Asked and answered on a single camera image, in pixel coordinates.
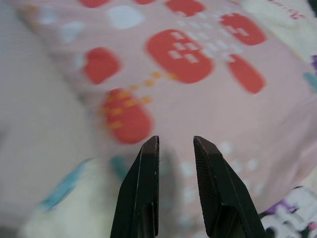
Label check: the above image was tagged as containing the beige mattress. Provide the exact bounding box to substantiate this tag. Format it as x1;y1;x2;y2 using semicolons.
0;0;109;238

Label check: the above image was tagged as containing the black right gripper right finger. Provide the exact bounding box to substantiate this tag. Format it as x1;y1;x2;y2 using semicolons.
193;135;268;238

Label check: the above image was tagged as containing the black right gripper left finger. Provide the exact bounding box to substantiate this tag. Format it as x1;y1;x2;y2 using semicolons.
110;135;160;238

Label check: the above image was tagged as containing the pink pillow with orange prints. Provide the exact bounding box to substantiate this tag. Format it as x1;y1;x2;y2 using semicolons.
14;0;317;238

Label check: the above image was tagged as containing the cream cartoon print blanket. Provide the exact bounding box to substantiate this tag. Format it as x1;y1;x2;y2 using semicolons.
22;0;317;238

